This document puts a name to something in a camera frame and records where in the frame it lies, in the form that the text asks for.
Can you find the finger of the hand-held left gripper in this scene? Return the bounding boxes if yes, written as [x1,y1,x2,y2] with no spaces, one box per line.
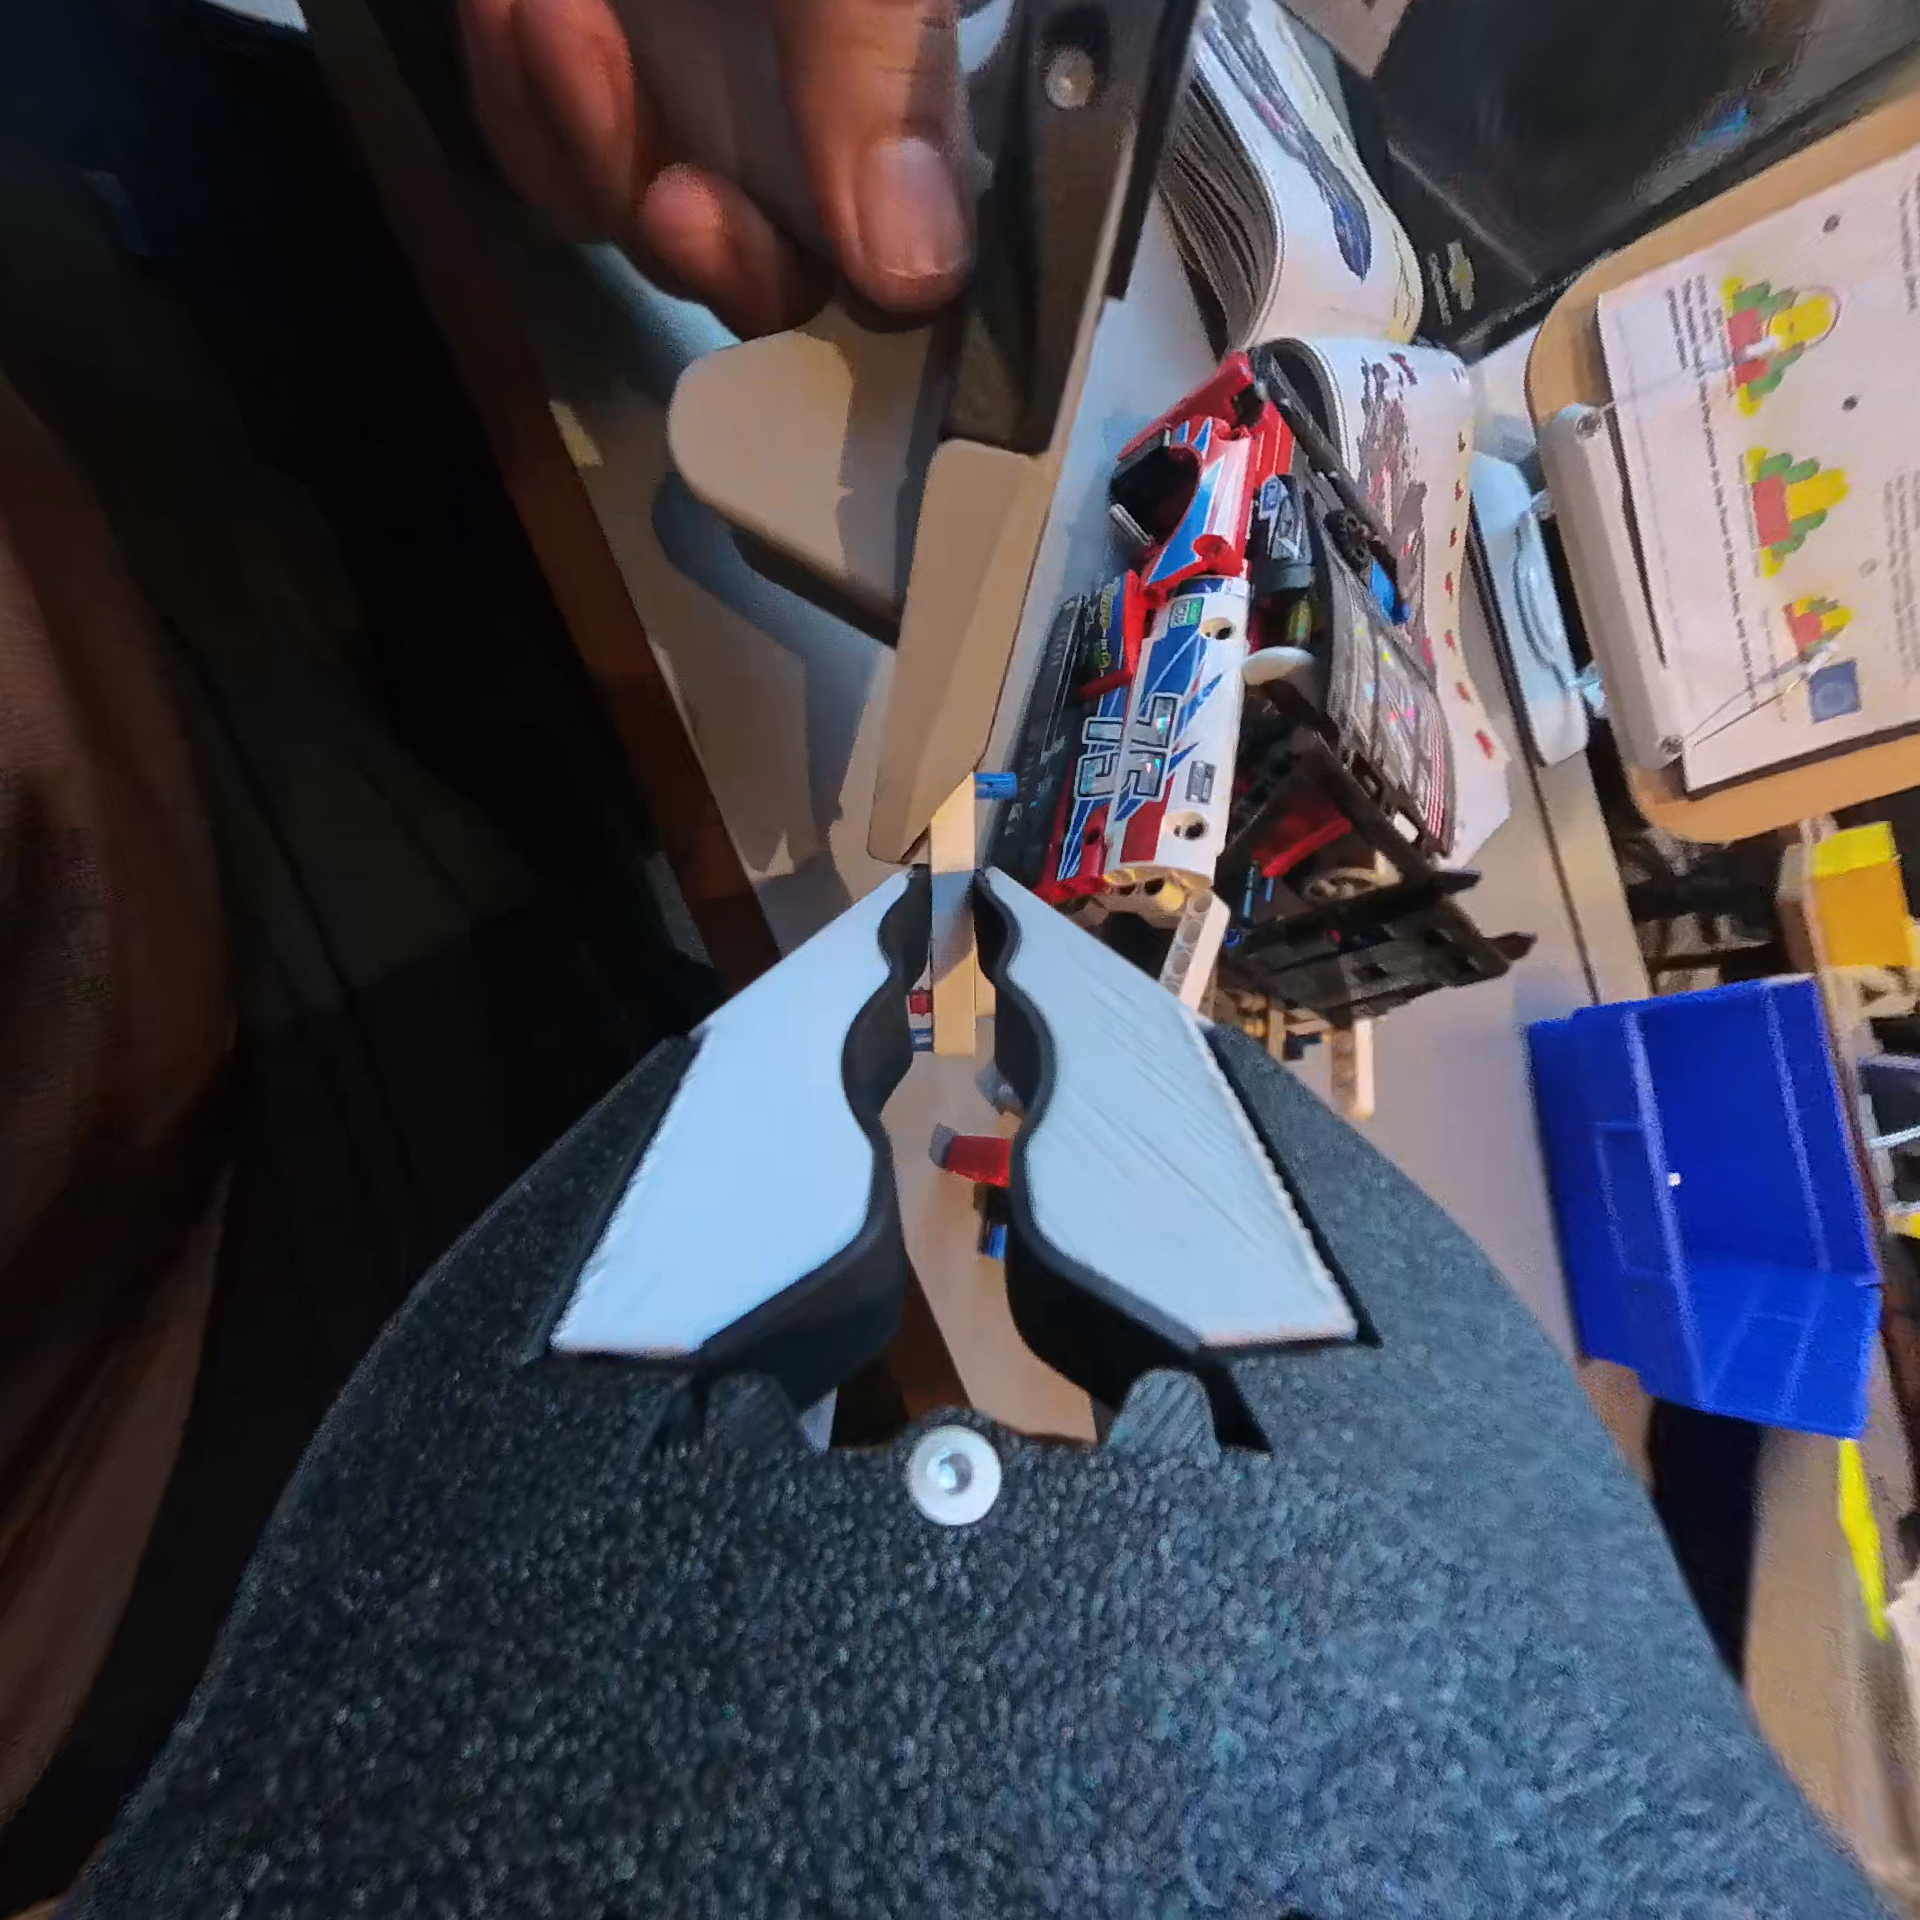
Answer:
[870,441,1052,865]

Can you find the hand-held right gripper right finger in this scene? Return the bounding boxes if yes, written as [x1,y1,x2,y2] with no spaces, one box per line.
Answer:
[977,870,1356,1352]

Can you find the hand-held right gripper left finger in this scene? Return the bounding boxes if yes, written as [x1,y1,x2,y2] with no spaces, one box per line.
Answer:
[552,871,922,1355]

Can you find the toy brick race car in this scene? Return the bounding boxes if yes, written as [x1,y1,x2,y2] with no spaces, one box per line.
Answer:
[932,350,1535,1254]

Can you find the white brick beam piece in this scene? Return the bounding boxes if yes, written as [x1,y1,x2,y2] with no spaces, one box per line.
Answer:
[909,772,1022,1058]

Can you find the grey desk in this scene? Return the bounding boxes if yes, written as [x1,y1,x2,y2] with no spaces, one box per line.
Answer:
[548,0,1670,1451]

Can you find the person's left hand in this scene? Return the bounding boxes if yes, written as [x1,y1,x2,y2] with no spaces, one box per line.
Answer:
[458,0,977,341]

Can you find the instruction booklet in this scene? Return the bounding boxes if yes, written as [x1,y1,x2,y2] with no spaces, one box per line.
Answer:
[1155,0,1518,871]

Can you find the blue plastic bin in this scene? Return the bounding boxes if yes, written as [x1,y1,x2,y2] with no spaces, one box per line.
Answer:
[1527,975,1885,1444]

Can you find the white stand base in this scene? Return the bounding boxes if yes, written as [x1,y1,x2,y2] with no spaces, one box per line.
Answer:
[1463,406,1614,768]

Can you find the brown sweater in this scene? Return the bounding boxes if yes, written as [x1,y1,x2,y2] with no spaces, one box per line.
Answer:
[0,377,257,1847]

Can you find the yellow brick blocks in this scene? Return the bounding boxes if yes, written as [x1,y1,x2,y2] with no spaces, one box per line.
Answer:
[1798,816,1920,975]

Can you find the wooden board with paper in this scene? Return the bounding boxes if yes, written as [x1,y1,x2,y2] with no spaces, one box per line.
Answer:
[1527,90,1920,846]

